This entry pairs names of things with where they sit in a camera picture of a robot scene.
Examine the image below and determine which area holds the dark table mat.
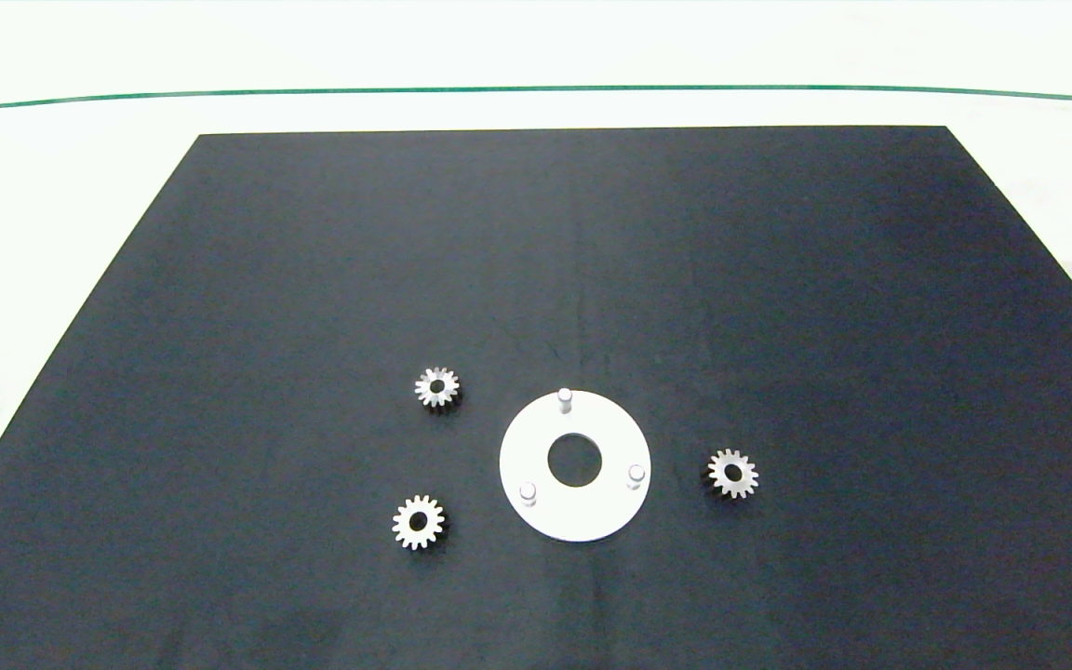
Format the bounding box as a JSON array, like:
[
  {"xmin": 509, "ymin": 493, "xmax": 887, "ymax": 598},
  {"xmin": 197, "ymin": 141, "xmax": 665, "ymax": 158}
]
[{"xmin": 0, "ymin": 125, "xmax": 1072, "ymax": 670}]

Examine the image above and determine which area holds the round white carrier plate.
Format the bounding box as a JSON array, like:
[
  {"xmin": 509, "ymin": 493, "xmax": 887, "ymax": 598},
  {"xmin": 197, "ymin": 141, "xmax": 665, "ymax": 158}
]
[{"xmin": 499, "ymin": 386, "xmax": 652, "ymax": 543}]

